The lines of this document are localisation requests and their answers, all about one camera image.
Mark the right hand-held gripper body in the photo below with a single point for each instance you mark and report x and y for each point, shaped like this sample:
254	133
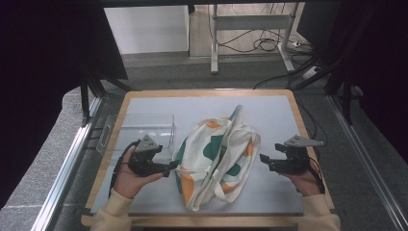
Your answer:
293	162

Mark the white power strip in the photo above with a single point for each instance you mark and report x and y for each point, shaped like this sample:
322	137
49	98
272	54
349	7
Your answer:
311	72

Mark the person's right hand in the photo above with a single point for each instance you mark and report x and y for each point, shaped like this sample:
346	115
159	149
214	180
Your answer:
306	184

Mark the white cabinet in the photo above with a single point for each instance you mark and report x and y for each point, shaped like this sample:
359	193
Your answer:
147	29

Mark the person's left hand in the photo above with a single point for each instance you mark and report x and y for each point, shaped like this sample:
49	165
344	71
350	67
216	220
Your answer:
126	183

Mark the black curtain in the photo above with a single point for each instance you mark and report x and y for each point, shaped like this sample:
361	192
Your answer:
41	80
378	64

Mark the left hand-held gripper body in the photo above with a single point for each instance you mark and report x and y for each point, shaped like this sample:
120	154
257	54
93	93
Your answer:
146	160

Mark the white metal desk frame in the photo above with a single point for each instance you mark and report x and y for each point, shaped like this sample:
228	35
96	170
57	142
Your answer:
250	22

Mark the clear plastic container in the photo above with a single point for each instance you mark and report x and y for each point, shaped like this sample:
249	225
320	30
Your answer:
141	126

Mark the white patterned tote bag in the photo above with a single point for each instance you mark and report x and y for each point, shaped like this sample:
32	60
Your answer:
211	160

